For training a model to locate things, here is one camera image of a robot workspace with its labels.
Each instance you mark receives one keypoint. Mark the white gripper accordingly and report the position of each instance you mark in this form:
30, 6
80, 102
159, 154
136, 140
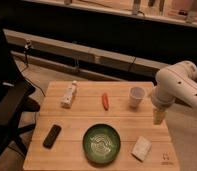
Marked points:
162, 100

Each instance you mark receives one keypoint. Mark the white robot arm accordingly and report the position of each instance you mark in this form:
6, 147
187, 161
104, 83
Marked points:
174, 82

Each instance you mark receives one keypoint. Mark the green ceramic bowl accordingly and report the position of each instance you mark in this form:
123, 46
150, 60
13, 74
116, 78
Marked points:
101, 144

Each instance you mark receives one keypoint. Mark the white sponge block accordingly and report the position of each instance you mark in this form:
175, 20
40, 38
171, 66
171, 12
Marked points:
141, 148

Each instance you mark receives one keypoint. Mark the orange carrot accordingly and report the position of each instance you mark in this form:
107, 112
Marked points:
105, 101

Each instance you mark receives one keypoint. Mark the white plastic bottle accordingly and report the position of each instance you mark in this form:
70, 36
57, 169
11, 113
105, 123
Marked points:
69, 95

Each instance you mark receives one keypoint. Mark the black remote control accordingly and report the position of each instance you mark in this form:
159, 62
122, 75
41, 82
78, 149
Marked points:
51, 136

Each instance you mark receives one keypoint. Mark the black office chair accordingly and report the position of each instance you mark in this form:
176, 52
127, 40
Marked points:
15, 98

